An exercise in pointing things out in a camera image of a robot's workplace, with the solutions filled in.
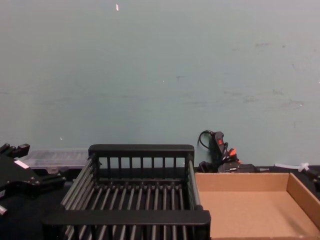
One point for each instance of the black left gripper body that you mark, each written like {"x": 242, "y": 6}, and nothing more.
{"x": 17, "y": 178}

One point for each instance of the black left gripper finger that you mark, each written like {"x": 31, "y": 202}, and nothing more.
{"x": 21, "y": 149}
{"x": 51, "y": 180}

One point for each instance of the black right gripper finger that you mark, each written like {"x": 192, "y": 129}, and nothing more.
{"x": 315, "y": 176}

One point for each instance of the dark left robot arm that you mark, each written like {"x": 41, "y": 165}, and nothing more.
{"x": 17, "y": 220}

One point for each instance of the clear plastic case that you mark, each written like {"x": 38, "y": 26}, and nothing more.
{"x": 57, "y": 158}

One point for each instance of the shallow brown cardboard tray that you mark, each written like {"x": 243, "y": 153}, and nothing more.
{"x": 250, "y": 210}

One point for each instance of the black rack with steel bars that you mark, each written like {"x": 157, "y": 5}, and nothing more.
{"x": 125, "y": 220}

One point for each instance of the plain pale wall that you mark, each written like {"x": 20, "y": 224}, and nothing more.
{"x": 155, "y": 75}

